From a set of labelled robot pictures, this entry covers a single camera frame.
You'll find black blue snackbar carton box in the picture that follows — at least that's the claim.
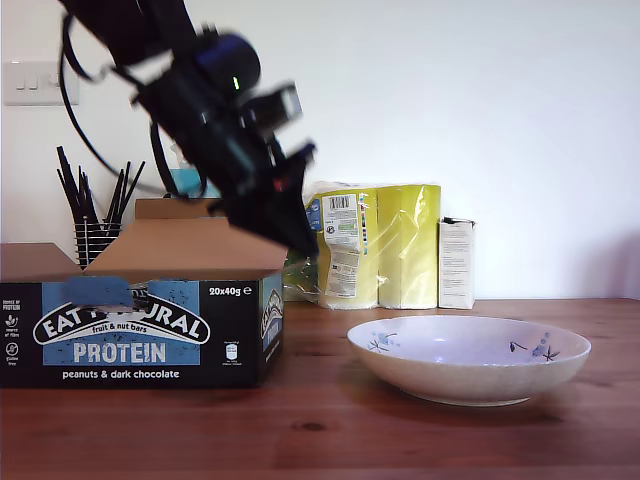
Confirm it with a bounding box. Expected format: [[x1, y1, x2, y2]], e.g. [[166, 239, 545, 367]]
[[0, 197, 292, 390]]

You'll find white upright carton box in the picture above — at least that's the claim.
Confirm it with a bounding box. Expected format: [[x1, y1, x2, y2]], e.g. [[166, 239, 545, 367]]
[[437, 216, 476, 309]]

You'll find yellow-wrapped paper towel pack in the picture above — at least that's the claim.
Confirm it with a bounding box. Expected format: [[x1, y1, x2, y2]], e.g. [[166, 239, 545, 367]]
[[282, 179, 443, 311]]

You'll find black drinking straw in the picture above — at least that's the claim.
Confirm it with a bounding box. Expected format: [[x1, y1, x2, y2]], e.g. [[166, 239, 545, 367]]
[[102, 167, 125, 222], [77, 165, 97, 225], [55, 145, 87, 224], [108, 160, 132, 222], [115, 159, 147, 222]]

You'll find white floral ceramic bowl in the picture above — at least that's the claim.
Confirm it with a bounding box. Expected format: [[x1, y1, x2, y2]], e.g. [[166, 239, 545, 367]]
[[346, 314, 593, 406]]

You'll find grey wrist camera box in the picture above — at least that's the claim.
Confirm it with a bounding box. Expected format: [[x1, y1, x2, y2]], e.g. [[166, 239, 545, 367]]
[[244, 82, 304, 137]]

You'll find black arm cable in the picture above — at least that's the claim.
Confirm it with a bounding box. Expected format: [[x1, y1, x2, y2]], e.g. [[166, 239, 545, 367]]
[[149, 119, 211, 201], [58, 12, 171, 196]]

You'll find white wall light switch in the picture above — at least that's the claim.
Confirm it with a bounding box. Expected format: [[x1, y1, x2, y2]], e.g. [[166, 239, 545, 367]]
[[3, 60, 80, 106]]

